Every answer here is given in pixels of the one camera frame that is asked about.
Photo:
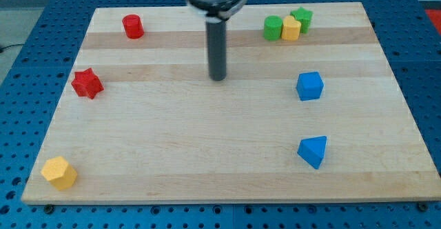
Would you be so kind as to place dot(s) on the yellow hexagon block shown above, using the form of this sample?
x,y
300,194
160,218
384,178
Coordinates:
x,y
59,173

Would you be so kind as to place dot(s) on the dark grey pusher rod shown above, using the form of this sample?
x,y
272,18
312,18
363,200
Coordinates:
x,y
216,50

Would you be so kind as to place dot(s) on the wooden board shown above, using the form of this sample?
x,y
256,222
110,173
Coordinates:
x,y
163,132

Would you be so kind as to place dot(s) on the blue cube block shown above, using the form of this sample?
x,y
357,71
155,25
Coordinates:
x,y
309,86

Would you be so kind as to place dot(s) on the green cylinder block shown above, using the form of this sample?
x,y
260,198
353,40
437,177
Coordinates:
x,y
272,28

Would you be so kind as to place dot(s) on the blue triangle block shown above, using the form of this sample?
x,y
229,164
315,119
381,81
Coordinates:
x,y
312,150

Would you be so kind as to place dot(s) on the yellow heart block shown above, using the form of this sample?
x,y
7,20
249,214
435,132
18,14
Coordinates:
x,y
291,29

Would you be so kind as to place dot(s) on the red cylinder block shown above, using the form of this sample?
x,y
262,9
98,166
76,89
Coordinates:
x,y
133,26

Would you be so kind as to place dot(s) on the green star block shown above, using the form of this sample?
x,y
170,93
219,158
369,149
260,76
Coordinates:
x,y
304,16

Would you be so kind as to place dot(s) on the red star block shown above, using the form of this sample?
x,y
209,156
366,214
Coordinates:
x,y
86,83

